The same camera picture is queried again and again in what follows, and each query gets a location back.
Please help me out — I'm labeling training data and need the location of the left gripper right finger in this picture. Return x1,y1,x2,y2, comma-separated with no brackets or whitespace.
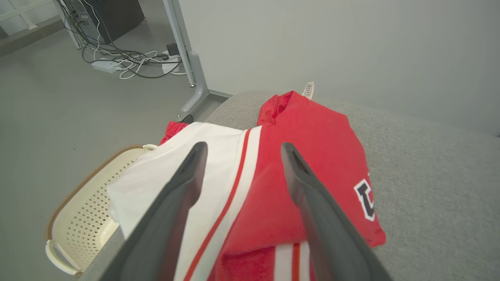
280,142,393,281

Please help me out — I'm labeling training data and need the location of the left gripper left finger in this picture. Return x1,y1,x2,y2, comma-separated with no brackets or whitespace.
100,142,208,281

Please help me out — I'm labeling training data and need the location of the red jersey with white sleeves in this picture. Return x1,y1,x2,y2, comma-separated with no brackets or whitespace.
106,81,387,281

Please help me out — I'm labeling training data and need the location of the cream perforated laundry basket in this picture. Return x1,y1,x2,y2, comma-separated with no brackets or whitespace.
45,144,159,277

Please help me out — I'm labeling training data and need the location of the grey cart leg with wheel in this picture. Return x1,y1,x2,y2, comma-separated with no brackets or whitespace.
162,0,235,122

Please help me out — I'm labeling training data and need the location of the white power strip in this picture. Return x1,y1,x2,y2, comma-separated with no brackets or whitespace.
91,58,122,74
161,50,184,75

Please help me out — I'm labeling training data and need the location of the black computer tower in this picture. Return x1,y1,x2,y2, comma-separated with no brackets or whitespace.
88,0,146,43

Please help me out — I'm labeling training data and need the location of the grey computer tower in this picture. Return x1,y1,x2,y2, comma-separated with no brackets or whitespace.
59,0,98,49

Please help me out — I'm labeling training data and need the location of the tangle of cables and adapters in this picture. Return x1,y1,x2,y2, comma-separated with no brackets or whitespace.
59,0,184,78

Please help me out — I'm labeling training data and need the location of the white cable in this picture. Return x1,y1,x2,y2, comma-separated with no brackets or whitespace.
92,16,188,80

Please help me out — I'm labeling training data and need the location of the white lattice frame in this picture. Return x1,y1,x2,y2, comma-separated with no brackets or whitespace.
0,0,59,36

